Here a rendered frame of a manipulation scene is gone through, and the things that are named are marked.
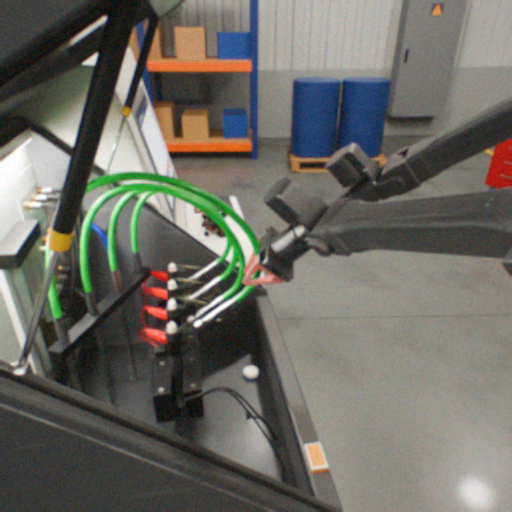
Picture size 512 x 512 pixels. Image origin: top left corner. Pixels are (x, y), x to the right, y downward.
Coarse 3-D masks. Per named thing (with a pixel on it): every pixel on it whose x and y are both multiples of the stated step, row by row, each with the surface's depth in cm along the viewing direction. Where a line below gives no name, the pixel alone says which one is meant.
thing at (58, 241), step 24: (120, 0) 29; (120, 24) 30; (120, 48) 31; (96, 72) 31; (120, 72) 32; (96, 96) 32; (96, 120) 33; (96, 144) 34; (72, 168) 35; (72, 192) 35; (72, 216) 37; (48, 240) 38; (48, 264) 39; (48, 288) 41; (24, 360) 44
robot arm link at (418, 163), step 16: (480, 112) 70; (496, 112) 67; (464, 128) 70; (480, 128) 69; (496, 128) 68; (416, 144) 78; (432, 144) 74; (448, 144) 72; (464, 144) 71; (480, 144) 70; (496, 144) 69; (400, 160) 79; (416, 160) 75; (432, 160) 74; (448, 160) 74; (384, 176) 79; (400, 176) 78; (416, 176) 77; (432, 176) 76; (400, 192) 80
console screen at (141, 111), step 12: (144, 96) 144; (132, 108) 110; (144, 108) 134; (144, 120) 125; (144, 132) 118; (156, 132) 147; (144, 144) 114; (156, 144) 136; (156, 156) 128; (156, 168) 120; (168, 168) 149; (168, 204) 123
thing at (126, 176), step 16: (112, 176) 67; (128, 176) 68; (144, 176) 68; (160, 176) 69; (192, 192) 71; (208, 192) 72; (224, 208) 73; (240, 224) 75; (256, 240) 77; (48, 256) 72; (256, 272) 80
